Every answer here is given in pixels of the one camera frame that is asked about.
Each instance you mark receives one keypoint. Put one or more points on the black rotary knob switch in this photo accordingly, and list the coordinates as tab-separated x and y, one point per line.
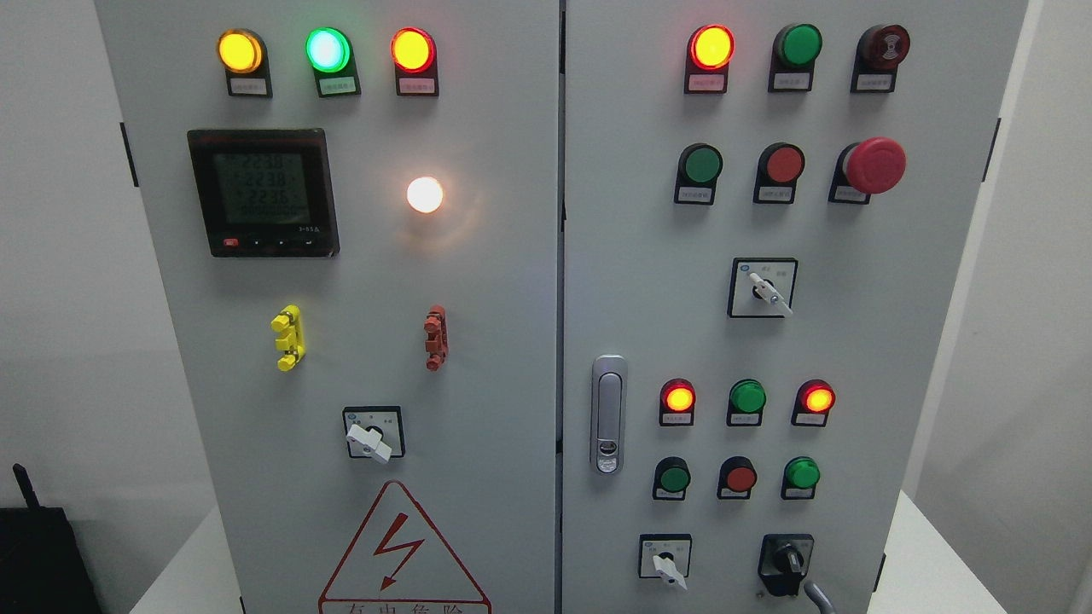
784	563

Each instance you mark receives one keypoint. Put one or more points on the grey electrical control cabinet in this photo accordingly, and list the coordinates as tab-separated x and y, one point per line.
556	136

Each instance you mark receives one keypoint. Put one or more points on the red terminal connector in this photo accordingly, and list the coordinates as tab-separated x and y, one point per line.
437	341

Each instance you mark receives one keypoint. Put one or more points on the red lit indicator lower left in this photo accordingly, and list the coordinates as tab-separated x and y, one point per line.
676	403

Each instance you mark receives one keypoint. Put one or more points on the white lit indicator lamp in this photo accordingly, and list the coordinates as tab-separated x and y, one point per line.
425	194

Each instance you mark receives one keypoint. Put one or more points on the green push button upper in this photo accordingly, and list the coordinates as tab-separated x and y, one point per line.
698	168

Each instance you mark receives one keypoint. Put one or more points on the green push button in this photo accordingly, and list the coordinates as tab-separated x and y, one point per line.
698	168
671	479

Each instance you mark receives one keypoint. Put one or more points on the green push button lower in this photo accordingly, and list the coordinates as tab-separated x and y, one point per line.
671	479

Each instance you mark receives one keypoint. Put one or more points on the green indicator light lower middle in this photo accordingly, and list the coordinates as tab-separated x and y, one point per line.
747	399

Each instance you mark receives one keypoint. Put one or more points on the red push button lower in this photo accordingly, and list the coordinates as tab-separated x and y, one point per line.
737	478

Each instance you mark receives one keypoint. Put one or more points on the red push button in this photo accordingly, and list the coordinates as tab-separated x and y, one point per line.
778	168
737	478

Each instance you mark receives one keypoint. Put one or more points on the yellow terminal connector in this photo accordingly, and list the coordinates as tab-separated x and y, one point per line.
290	339

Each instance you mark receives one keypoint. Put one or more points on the red push button upper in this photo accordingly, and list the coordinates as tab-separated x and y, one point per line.
778	168

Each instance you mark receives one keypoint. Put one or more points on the red indicator light lower right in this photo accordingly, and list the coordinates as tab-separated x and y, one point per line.
813	402

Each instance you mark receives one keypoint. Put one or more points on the red indicator light left door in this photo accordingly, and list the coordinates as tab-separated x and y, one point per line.
415	59

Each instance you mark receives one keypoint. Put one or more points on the red indicator light door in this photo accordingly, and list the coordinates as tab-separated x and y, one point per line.
710	50
415	59

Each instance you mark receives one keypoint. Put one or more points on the red high voltage warning sticker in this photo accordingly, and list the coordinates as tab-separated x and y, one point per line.
399	562

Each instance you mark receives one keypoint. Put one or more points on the green indicator light bottom right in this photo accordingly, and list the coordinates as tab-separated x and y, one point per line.
799	479

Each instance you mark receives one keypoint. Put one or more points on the black digital power meter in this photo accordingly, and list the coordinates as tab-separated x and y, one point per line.
265	193

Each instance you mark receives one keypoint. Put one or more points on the red indicator light right door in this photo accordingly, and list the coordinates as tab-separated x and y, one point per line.
710	50

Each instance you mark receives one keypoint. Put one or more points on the green lit indicator light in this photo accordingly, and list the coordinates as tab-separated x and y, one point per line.
329	52

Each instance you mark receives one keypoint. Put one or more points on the red emergency stop mushroom button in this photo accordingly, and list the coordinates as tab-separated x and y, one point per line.
866	168

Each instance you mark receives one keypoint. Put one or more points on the green indicator light top right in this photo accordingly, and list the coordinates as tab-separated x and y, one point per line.
793	58

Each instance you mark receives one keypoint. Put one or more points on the yellow indicator light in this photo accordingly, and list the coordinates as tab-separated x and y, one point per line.
246	63

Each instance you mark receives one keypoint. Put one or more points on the dark red buzzer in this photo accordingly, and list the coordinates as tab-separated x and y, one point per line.
880	50

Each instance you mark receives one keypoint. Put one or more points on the black box with antenna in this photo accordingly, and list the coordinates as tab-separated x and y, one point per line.
41	568

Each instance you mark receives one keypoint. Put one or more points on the silver door latch handle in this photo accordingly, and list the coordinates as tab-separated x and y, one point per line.
607	408

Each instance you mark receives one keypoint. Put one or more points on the white selector switch left door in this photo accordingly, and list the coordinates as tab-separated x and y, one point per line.
374	433

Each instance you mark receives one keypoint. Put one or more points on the white selector switch upper right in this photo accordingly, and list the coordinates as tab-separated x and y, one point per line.
762	288

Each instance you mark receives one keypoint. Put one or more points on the white selector switch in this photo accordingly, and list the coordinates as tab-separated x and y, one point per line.
665	557
762	288

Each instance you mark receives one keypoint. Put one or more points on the white selector switch bottom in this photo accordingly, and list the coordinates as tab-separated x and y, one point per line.
665	557

